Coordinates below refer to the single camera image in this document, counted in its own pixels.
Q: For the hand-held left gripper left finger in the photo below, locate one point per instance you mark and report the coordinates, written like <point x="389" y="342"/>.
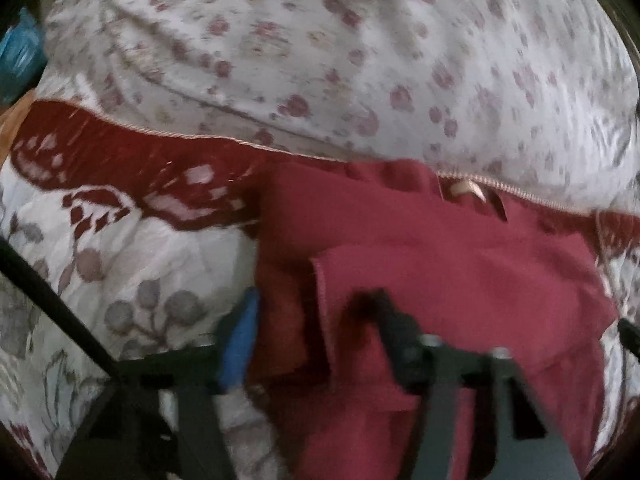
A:
<point x="242" y="330"/>

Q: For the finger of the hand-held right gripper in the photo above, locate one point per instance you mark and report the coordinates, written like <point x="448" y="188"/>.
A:
<point x="631" y="337"/>

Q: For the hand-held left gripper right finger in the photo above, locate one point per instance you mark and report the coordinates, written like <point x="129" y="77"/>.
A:
<point x="385" y="320"/>

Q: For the dark red sweatshirt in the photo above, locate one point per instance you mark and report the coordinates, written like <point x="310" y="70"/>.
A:
<point x="425" y="240"/>

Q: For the red and white floral blanket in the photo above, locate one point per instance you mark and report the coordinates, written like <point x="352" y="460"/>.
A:
<point x="150" y="260"/>

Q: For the white floral pillow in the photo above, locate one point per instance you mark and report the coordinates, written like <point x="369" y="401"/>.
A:
<point x="320" y="35"/>

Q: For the orange cloth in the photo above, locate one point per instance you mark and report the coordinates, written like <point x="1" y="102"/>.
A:
<point x="12" y="130"/>

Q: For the blue plastic bag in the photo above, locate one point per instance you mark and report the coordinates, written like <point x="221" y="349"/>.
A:
<point x="20" y="50"/>

